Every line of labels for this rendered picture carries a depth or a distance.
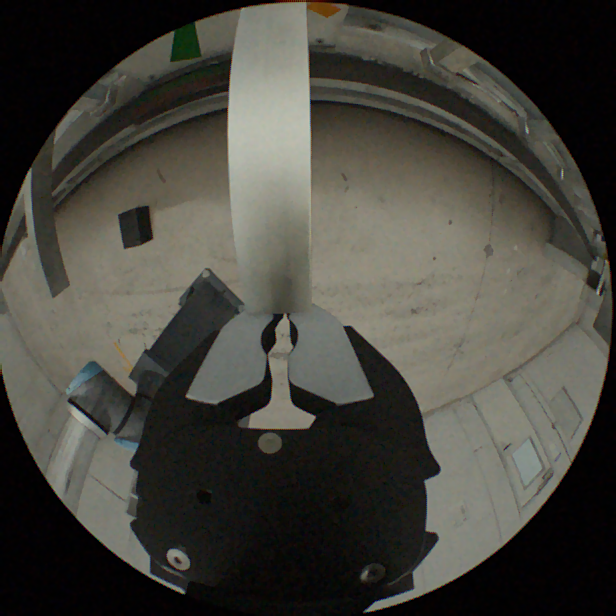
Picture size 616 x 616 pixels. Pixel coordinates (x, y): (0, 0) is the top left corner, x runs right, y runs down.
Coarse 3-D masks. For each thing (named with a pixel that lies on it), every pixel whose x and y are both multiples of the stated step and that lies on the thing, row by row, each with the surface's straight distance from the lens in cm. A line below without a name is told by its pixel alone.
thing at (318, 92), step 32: (416, 32) 61; (480, 64) 69; (224, 96) 95; (320, 96) 92; (352, 96) 92; (384, 96) 97; (160, 128) 110; (448, 128) 115; (96, 160) 137; (64, 192) 174; (544, 192) 206
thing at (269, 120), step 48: (240, 48) 11; (288, 48) 10; (240, 96) 9; (288, 96) 9; (240, 144) 8; (288, 144) 8; (240, 192) 8; (288, 192) 7; (240, 240) 8; (288, 240) 8; (288, 288) 8
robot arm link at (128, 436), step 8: (136, 400) 69; (144, 400) 69; (128, 408) 64; (136, 408) 66; (144, 408) 68; (128, 416) 64; (136, 416) 65; (144, 416) 66; (120, 424) 65; (128, 424) 65; (136, 424) 65; (112, 432) 69; (120, 432) 66; (128, 432) 66; (136, 432) 66; (120, 440) 67; (128, 440) 66; (136, 440) 65; (128, 448) 66; (136, 448) 65
